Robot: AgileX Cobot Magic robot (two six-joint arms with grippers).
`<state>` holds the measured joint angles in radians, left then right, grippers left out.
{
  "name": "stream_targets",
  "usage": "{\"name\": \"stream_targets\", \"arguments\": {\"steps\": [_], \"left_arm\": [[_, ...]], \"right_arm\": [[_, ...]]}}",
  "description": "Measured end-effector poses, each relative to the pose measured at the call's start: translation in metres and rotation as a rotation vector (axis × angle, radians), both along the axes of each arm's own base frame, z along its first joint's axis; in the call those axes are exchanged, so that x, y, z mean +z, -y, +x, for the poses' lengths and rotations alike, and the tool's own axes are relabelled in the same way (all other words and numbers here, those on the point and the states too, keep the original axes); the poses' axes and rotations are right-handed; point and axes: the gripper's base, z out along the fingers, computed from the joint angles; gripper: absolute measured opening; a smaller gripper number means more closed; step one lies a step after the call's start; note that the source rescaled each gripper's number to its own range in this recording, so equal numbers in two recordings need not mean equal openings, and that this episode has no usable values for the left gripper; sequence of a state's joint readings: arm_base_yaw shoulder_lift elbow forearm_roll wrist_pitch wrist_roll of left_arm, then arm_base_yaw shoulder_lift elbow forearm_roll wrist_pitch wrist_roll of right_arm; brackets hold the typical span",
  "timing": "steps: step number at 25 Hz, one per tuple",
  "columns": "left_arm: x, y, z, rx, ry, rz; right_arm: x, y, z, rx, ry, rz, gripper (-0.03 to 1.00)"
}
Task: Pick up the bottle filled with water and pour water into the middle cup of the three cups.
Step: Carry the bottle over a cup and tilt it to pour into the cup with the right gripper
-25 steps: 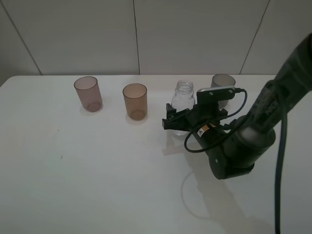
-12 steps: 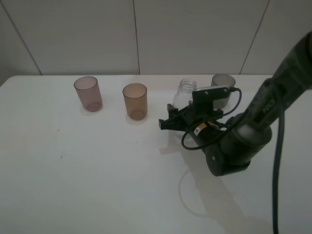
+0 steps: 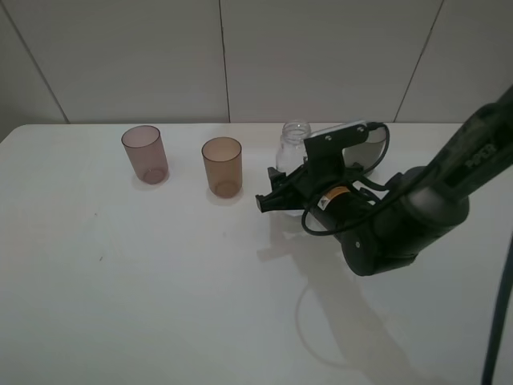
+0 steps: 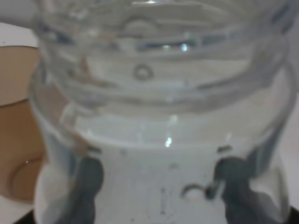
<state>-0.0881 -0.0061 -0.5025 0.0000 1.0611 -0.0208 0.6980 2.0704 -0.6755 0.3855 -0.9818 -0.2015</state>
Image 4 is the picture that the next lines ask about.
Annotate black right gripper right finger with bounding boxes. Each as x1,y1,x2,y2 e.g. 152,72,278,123
205,157,290,224

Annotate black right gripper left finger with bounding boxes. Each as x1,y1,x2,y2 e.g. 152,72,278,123
59,157,104,224

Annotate clear plastic water bottle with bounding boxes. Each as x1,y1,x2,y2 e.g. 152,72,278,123
30,0,299,224

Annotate translucent brown plastic cup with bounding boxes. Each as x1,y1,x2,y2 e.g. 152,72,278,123
0,46,44,203

